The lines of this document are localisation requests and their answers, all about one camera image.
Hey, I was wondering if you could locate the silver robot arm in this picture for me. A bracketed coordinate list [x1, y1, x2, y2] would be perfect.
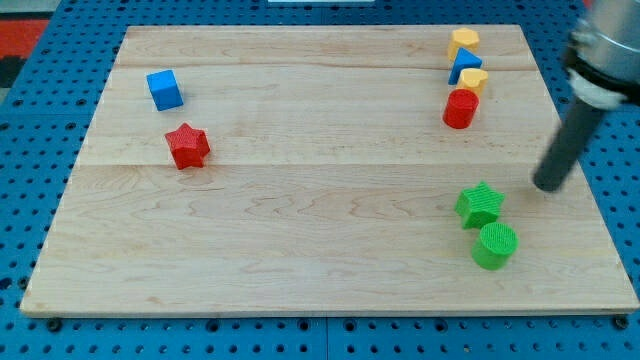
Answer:
[565, 0, 639, 110]

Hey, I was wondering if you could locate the wooden board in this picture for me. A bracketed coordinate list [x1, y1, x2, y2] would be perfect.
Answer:
[21, 25, 639, 318]

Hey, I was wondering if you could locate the red star block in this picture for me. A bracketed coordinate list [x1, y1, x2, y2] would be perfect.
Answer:
[164, 123, 210, 170]

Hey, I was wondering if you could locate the red cylinder block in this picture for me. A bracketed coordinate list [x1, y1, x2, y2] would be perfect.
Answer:
[442, 89, 480, 129]

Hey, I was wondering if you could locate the green star block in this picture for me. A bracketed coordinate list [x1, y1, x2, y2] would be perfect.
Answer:
[454, 181, 505, 229]

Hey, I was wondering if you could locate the blue cube block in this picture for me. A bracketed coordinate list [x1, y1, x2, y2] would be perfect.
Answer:
[146, 70, 184, 111]

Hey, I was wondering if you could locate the green cylinder block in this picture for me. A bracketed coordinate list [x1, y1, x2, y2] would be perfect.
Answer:
[471, 222, 519, 271]

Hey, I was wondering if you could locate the blue triangle block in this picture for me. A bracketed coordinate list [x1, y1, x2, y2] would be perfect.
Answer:
[448, 48, 483, 85]

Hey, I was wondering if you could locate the yellow hexagon block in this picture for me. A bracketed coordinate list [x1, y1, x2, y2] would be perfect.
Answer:
[447, 27, 480, 61]

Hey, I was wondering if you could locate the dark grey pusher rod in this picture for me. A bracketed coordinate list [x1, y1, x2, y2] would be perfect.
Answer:
[532, 97, 606, 192]

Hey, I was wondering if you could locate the blue pegboard table mat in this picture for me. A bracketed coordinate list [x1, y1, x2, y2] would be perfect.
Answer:
[1, 0, 639, 359]

